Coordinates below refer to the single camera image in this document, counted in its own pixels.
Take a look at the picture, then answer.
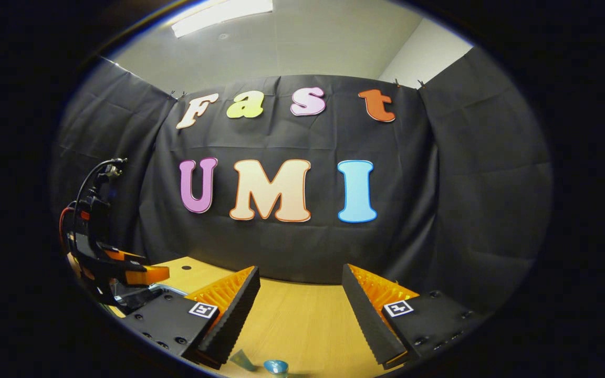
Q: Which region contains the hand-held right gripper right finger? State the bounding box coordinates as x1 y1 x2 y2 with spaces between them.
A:
341 263 485 370

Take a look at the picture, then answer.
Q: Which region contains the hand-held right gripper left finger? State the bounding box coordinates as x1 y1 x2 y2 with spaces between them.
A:
123 265 262 369

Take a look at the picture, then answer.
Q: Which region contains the black backdrop cloth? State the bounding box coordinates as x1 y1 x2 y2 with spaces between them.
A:
50 46 554 316

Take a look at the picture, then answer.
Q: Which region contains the ceiling light panel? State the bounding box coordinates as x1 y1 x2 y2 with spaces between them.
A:
170 0 274 38

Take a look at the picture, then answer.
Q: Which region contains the red cable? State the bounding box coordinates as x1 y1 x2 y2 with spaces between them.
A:
59 201 91 250

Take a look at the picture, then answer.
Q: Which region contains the black cable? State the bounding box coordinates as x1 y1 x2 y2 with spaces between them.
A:
74 157 126 234

